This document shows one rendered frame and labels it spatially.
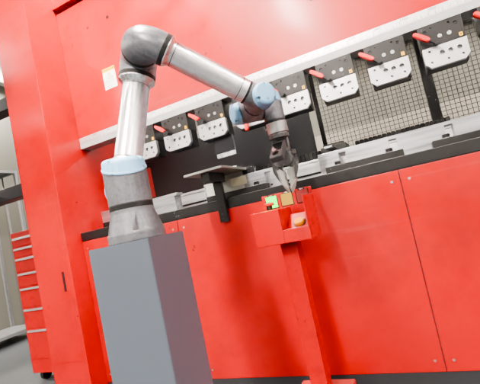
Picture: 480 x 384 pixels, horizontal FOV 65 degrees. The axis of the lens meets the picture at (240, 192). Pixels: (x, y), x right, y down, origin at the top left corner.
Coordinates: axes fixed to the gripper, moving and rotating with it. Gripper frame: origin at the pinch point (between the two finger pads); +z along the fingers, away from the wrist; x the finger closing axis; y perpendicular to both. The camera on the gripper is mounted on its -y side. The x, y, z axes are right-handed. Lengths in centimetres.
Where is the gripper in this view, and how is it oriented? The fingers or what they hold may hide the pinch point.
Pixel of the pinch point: (290, 189)
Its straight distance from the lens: 134.9
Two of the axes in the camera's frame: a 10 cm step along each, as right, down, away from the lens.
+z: 2.4, 9.7, 0.1
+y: 3.8, -1.0, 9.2
